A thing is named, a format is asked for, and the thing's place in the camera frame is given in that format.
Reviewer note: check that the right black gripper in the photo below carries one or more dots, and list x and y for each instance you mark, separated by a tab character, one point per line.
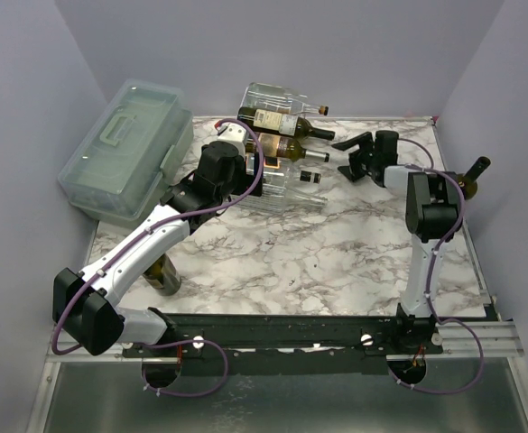
363	157

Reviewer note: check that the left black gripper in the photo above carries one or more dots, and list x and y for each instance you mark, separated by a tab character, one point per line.
248	181

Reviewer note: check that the clear square liquor bottle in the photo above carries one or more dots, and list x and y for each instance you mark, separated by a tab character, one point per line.
280	173

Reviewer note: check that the green bottle brown label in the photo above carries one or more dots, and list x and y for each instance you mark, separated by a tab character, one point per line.
276	146

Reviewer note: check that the green bottle white label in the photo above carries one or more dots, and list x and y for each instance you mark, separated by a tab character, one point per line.
292	126

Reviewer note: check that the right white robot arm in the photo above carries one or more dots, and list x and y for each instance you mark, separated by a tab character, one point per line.
434	208

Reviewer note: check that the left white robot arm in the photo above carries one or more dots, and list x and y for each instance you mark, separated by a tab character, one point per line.
85	303

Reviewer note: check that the clear bottle on rack top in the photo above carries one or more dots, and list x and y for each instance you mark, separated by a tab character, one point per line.
281	100

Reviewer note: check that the translucent green storage box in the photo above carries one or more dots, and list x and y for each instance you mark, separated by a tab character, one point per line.
131	155

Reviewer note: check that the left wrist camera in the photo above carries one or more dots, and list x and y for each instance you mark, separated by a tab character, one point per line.
234	134

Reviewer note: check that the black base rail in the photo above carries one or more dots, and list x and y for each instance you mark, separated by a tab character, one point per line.
208	345

